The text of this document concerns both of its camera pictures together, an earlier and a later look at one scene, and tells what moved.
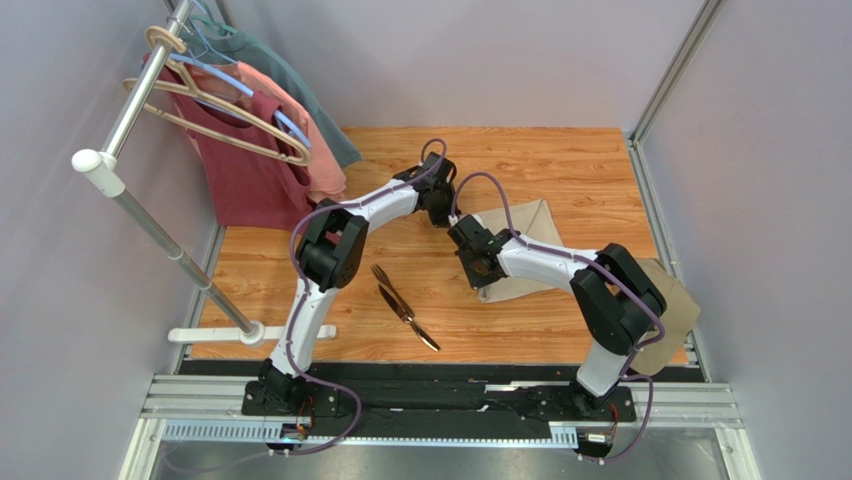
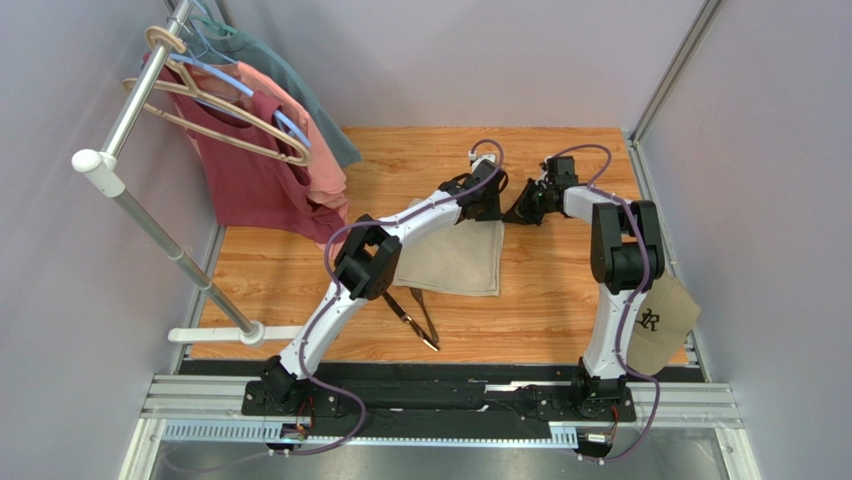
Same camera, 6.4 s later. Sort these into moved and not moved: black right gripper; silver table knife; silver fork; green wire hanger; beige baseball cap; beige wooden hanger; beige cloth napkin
Moved: silver fork; beige cloth napkin; black right gripper
Not moved: silver table knife; green wire hanger; beige wooden hanger; beige baseball cap
